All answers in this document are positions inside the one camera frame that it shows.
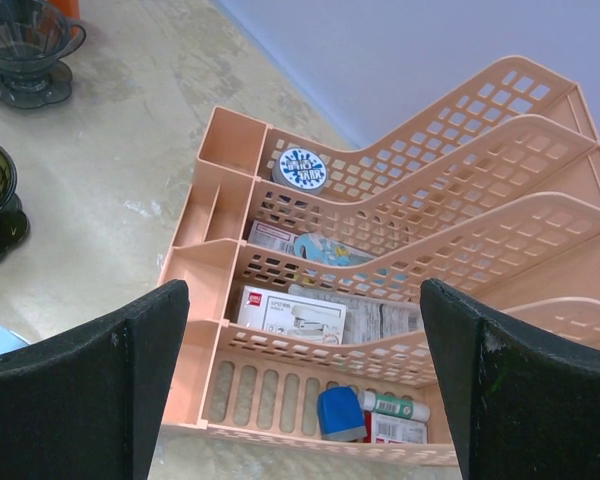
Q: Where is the white stapler box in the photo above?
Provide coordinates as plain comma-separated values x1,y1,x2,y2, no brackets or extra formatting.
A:
236,286,347,345

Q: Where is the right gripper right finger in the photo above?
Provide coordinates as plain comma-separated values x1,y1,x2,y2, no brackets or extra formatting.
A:
420,279,600,479

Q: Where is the glue stick green label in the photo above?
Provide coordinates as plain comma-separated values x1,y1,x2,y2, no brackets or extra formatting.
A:
358,390,431,423

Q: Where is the orange coffee filter bag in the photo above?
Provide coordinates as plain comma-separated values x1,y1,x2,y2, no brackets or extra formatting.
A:
42,0,82,40

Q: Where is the peach plastic desk organizer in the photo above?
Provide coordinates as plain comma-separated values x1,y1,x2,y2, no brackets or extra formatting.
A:
161,56,600,466

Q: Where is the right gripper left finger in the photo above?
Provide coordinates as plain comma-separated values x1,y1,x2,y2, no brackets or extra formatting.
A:
0,280,189,479

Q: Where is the blue stamp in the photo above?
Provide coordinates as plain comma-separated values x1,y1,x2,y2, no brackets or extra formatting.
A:
317,386,367,442

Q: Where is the white red staples box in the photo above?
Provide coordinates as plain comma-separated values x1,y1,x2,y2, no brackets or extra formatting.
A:
364,411,428,444

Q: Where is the light blue scissors pack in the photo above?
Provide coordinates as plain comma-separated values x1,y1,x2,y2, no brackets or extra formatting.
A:
293,233,375,267

